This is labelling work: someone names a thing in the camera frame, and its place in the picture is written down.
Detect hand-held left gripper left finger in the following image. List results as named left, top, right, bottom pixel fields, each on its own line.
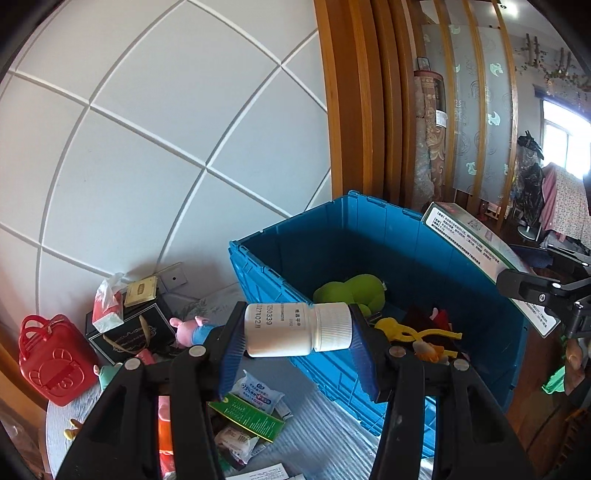
left=55, top=301, right=247, bottom=480

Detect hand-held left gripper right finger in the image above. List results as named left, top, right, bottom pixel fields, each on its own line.
left=348, top=304, right=536, bottom=480

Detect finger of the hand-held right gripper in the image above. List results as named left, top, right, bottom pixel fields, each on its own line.
left=546, top=248, right=591, bottom=268
left=496, top=269, right=591, bottom=304

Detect yellow plastic clamp toy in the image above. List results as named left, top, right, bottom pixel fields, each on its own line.
left=374, top=318, right=462, bottom=356

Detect wide white pill bottle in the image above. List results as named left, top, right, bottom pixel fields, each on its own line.
left=243, top=302, right=354, bottom=358

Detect yellow duck toy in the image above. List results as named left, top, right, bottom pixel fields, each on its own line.
left=412, top=340, right=458, bottom=365

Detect green bordered box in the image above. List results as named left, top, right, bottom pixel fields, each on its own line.
left=422, top=202, right=561, bottom=337

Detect blue plastic storage crate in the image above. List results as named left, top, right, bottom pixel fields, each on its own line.
left=228, top=190, right=532, bottom=455

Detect person's right hand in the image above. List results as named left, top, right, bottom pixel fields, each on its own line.
left=564, top=339, right=591, bottom=393

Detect blue white wipes pack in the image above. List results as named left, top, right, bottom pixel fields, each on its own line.
left=228, top=376, right=294, bottom=418

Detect pig plush blue shirt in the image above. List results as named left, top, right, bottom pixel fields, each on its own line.
left=168, top=315, right=227, bottom=349

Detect long green box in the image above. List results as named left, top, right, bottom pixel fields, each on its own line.
left=208, top=397, right=287, bottom=444

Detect pink floral hanging cloth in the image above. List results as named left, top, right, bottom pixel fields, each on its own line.
left=540, top=161, right=589, bottom=241

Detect dark maroon cloth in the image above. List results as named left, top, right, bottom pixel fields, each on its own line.
left=402, top=307, right=437, bottom=328

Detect light blue striped cloth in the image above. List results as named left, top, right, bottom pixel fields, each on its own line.
left=46, top=295, right=439, bottom=480

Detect green plush toy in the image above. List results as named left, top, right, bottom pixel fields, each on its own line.
left=313, top=274, right=386, bottom=317

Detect brown white snack packet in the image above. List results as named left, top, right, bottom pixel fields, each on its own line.
left=215, top=425, right=262, bottom=467

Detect black hanging clothes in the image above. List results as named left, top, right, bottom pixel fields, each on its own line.
left=512, top=131, right=546, bottom=232

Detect black gift bag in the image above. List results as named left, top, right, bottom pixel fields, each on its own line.
left=85, top=293, right=178, bottom=365

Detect gold flat box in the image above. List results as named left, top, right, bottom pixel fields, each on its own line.
left=124, top=278, right=160, bottom=308

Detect long white medicine box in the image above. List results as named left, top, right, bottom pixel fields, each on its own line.
left=240, top=462, right=301, bottom=480

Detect window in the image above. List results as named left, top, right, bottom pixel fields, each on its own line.
left=542, top=99, right=591, bottom=171

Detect red white tissue box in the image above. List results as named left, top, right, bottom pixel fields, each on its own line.
left=92, top=272, right=126, bottom=332

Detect red toy suitcase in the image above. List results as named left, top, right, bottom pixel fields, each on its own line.
left=18, top=315, right=100, bottom=407

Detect floral patterned roll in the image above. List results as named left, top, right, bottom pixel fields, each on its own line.
left=413, top=58, right=451, bottom=208

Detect frosted glass partition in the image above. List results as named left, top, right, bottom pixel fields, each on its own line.
left=420, top=0, right=522, bottom=208

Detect white wall socket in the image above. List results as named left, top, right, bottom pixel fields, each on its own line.
left=157, top=262, right=188, bottom=292

